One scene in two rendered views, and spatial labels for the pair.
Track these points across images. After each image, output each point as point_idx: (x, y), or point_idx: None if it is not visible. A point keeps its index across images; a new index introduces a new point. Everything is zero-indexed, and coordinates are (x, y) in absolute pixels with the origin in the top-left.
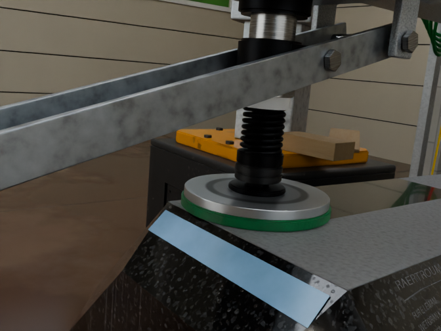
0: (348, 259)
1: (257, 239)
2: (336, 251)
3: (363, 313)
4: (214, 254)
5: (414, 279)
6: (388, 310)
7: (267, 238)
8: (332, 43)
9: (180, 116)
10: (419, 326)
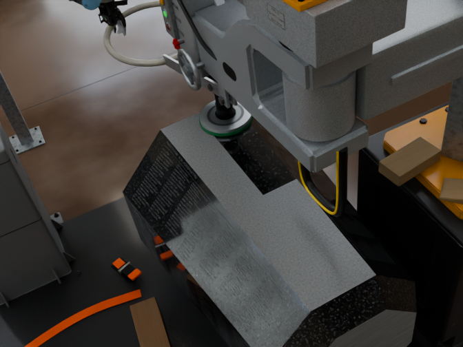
0: (178, 133)
1: (193, 117)
2: (183, 131)
3: (158, 135)
4: None
5: (170, 146)
6: (160, 141)
7: (194, 119)
8: (210, 82)
9: None
10: (161, 151)
